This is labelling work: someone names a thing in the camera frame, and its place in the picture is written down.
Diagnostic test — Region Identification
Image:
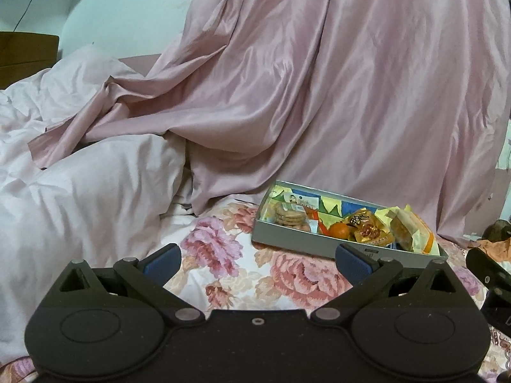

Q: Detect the wooden headboard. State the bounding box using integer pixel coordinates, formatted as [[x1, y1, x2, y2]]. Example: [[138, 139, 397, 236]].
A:
[[0, 31, 60, 89]]

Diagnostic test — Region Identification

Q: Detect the clear biscuit packet green print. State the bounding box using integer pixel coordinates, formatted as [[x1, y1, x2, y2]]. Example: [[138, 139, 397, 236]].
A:
[[272, 200, 313, 232]]

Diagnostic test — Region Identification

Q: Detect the floral bedsheet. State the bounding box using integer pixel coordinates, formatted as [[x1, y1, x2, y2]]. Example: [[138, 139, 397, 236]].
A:
[[0, 195, 511, 383]]

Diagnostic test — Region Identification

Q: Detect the dark brown bag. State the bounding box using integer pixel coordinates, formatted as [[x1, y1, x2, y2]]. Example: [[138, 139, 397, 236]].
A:
[[483, 220, 511, 243]]

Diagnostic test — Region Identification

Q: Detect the pale yellow cake packet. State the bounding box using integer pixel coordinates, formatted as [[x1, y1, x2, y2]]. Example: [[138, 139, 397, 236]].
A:
[[389, 206, 440, 255]]

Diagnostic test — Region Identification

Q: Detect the yellow wrapped candy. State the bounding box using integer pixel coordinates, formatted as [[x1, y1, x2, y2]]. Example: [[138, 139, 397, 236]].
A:
[[374, 204, 413, 221]]

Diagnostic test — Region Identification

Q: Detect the pink satin curtain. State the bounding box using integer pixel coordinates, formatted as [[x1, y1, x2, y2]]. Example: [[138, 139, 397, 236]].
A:
[[28, 0, 511, 244]]

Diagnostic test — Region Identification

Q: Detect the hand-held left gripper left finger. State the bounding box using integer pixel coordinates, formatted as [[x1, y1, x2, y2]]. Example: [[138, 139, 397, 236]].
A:
[[58, 243, 205, 325]]

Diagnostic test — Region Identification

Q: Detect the orange-red snack packet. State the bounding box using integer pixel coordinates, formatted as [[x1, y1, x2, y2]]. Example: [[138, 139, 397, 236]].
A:
[[345, 211, 396, 247]]

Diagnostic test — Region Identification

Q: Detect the grey cardboard box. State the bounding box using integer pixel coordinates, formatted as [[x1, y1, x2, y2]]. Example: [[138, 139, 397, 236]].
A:
[[251, 181, 450, 269]]

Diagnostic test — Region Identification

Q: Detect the tangerine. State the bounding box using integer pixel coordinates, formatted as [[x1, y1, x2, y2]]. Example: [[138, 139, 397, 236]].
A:
[[327, 222, 353, 243]]

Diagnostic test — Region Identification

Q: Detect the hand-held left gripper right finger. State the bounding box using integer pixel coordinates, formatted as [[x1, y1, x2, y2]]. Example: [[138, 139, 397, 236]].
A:
[[310, 243, 461, 325]]

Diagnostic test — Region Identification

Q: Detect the pale pink duvet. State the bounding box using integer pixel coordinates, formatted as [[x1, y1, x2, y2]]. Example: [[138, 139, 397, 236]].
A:
[[0, 44, 192, 357]]

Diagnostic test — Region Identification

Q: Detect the small figure-print snack packet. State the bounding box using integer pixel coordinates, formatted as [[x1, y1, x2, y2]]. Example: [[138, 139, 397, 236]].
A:
[[283, 192, 318, 211]]

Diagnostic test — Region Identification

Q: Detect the orange cloth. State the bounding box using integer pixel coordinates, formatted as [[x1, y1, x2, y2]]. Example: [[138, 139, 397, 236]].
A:
[[477, 238, 511, 262]]

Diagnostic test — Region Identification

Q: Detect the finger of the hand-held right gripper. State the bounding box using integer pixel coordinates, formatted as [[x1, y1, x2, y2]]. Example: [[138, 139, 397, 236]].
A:
[[465, 247, 511, 289]]

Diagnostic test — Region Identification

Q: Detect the black wall cable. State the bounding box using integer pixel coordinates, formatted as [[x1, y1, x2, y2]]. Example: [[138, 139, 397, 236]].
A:
[[14, 0, 50, 33]]

